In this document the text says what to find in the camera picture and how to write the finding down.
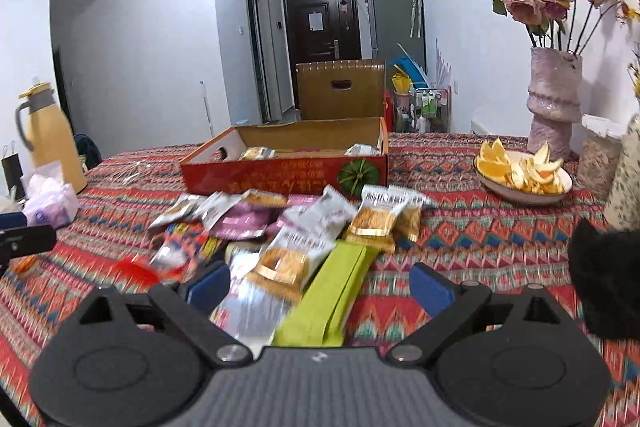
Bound oat crisp snack packet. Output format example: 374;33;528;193
245;227;336;303

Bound white grey snack packet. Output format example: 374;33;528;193
283;185;357;241

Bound patterned red tablecloth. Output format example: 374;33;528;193
0;132;640;427

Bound golden cracker snack packet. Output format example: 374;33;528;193
343;185;408;254

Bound yellow thermos jug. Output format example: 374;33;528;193
14;82;87;193

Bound green long snack pack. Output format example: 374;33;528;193
271;241;380;348

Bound plate of orange peels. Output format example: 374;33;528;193
474;139;573;206

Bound black furry object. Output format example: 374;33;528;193
568;219;640;340

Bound red cardboard snack box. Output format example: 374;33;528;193
179;117;390;199

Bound speckled slim vase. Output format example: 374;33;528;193
604;113;640;231

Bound metal storage rack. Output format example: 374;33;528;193
392;88;451;133

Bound glass jar white lid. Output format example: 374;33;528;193
577;114;626;200

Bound pink ceramic vase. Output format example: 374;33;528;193
526;48;582;160

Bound brown wooden chair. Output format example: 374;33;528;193
296;60;386;120

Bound grey refrigerator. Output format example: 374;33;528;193
367;0;426;68

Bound dark entrance door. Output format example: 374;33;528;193
283;0;362;109

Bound yellow dried flowers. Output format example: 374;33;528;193
618;1;640;98

